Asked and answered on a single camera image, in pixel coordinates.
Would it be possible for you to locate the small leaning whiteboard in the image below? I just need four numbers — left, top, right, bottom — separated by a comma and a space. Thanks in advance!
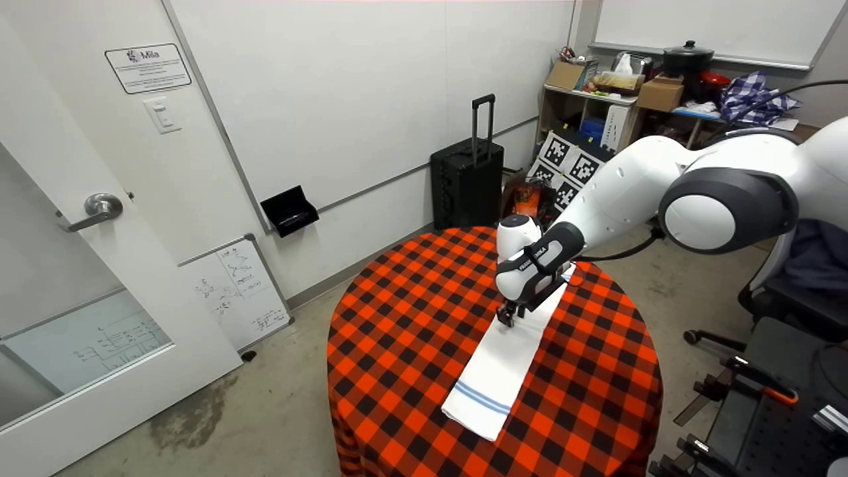
179, 234, 295, 356

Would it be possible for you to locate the closed cardboard box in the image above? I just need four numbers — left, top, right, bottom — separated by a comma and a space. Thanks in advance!
636, 76, 686, 113

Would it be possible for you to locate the black wall tray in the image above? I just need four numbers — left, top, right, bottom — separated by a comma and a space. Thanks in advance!
261, 182, 322, 242

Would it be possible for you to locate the silver door lever handle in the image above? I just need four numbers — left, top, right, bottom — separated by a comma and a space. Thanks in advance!
65, 191, 127, 236

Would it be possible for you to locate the white binder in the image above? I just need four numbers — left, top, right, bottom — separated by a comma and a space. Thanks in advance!
603, 103, 632, 154

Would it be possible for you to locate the dark blue jacket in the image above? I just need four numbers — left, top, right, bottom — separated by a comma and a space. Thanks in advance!
780, 216, 848, 296

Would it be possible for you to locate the white towel with blue stripes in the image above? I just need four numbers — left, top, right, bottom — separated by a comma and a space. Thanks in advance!
437, 259, 578, 444

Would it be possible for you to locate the black cooking pot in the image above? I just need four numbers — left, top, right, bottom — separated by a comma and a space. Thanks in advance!
660, 36, 715, 81

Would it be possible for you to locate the white printed wall sign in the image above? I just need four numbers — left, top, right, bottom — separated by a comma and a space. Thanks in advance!
105, 40, 193, 97

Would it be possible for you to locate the white light switch plate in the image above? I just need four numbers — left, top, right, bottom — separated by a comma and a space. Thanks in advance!
143, 97, 185, 137

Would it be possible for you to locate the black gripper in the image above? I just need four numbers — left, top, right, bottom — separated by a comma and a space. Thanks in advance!
497, 258, 574, 332

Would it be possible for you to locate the wooden storage shelf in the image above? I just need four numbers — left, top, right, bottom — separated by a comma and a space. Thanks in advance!
539, 81, 790, 162

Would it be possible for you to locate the black rolling suitcase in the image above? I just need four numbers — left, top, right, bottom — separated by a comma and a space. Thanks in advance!
428, 93, 507, 234

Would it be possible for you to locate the black equipment cart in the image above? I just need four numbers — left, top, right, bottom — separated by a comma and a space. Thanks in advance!
648, 315, 848, 477

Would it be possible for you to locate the fiducial tag calibration board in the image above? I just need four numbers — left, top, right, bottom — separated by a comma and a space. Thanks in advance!
525, 129, 615, 214

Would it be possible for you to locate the open cardboard box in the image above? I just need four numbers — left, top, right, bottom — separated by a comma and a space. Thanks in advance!
546, 59, 591, 93

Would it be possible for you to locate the white door with glass pane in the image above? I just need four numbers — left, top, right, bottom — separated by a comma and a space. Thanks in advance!
0, 0, 248, 477

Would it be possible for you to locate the grey office chair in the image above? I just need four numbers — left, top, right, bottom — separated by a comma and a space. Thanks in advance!
737, 220, 848, 344

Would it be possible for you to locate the blue white patterned cloth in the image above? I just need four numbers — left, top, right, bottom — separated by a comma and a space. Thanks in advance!
715, 71, 800, 129

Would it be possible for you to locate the orange black bag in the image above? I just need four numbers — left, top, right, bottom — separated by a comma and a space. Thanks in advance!
502, 181, 558, 222

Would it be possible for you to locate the red black checkered tablecloth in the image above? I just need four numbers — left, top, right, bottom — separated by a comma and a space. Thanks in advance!
327, 222, 665, 477

